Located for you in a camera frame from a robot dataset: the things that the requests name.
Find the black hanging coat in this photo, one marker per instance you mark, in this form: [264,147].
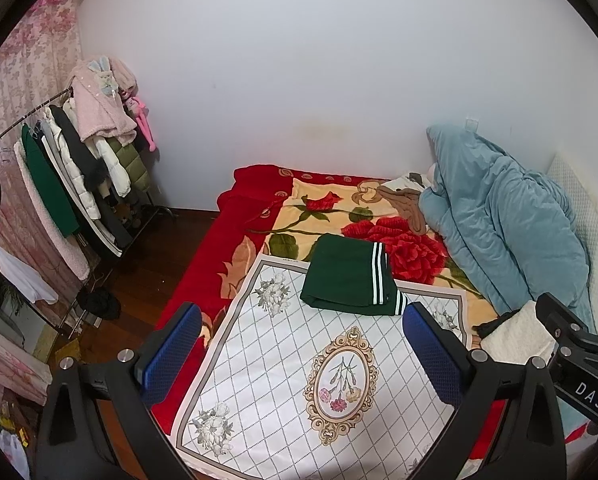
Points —
[76,150]

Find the black cloth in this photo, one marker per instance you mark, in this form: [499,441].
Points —
[99,305]

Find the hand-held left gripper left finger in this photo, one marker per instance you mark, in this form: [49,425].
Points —
[171,350]

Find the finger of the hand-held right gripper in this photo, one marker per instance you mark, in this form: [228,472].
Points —
[559,317]

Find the red floral blanket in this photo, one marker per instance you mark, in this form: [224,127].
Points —
[404,245]

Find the black metal clothes rack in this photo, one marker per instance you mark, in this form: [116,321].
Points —
[159,210]

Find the dark cloth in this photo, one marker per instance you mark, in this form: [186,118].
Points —
[491,327]

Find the white spotted cloth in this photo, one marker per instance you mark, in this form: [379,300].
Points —
[409,177]

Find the white puffer jacket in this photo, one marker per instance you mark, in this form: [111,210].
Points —
[111,170]

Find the wall hook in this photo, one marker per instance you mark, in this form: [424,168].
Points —
[473,123]

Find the cream knit garment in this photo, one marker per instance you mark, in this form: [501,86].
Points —
[519,332]

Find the white hanging garment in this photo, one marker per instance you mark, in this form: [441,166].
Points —
[24,275]

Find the light blue quilt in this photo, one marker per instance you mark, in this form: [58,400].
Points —
[499,220]

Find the green hanging coat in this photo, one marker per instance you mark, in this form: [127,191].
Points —
[44,180]

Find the pink plush toy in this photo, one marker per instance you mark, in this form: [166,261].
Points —
[146,130]

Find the white textured pillow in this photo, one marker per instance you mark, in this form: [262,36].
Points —
[594,220]

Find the black white-striped garment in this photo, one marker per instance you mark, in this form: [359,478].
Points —
[109,237]

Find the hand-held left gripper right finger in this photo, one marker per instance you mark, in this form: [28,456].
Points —
[436,355]

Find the white floral printed cloth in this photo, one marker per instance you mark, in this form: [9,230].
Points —
[269,360]

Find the pink fluffy coat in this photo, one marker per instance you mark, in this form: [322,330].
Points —
[96,115]

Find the green varsity jacket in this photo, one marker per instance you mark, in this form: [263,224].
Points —
[344,275]

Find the brown garment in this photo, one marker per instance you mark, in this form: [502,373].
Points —
[404,205]

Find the pink floral curtain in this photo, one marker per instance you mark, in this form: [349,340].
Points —
[24,75]

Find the olive puffer jacket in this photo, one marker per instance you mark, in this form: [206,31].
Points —
[131,165]

